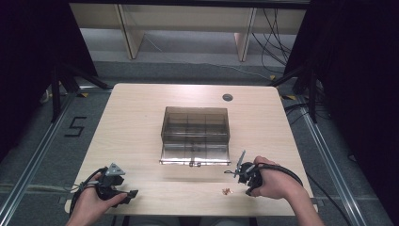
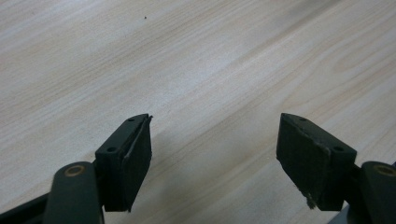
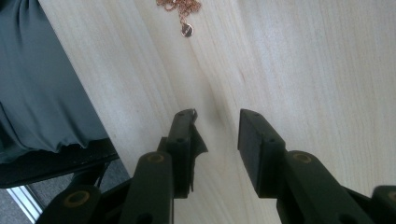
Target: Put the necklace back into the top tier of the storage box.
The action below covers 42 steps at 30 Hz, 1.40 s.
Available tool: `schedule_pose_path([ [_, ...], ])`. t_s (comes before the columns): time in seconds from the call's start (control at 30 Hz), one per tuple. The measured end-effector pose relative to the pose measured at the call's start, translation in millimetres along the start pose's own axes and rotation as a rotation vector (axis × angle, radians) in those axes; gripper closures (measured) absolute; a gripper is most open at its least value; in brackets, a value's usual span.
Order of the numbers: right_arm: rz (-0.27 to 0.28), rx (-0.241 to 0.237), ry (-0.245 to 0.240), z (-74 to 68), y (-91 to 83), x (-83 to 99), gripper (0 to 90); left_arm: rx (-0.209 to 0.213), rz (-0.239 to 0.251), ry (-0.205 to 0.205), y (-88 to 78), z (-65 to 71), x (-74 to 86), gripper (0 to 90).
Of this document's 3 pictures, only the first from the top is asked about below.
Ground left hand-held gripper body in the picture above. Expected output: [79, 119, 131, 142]
[95, 162, 130, 202]

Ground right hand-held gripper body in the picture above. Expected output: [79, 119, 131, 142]
[236, 150, 264, 190]

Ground transparent brown compartment box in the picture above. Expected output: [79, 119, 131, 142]
[159, 105, 232, 168]

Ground person's left hand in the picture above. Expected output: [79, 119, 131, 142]
[66, 173, 129, 222]

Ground person's right hand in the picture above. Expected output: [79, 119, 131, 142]
[249, 155, 304, 201]

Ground black metal stand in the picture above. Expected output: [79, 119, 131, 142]
[268, 65, 318, 124]
[49, 61, 111, 123]

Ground dark curtain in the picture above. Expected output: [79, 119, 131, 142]
[282, 0, 399, 219]
[0, 0, 99, 162]

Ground beige background desk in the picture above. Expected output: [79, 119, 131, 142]
[69, 3, 308, 62]

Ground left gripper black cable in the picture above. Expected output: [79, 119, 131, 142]
[69, 167, 109, 218]

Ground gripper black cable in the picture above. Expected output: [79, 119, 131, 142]
[69, 167, 109, 218]
[257, 162, 354, 226]

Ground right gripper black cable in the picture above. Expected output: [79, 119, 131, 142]
[257, 162, 354, 226]

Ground metal floor rail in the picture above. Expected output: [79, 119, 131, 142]
[295, 96, 369, 226]
[0, 89, 77, 226]

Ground black floor cables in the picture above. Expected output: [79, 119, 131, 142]
[283, 103, 330, 126]

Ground bundle of black hanging cables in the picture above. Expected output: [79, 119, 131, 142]
[251, 8, 294, 75]

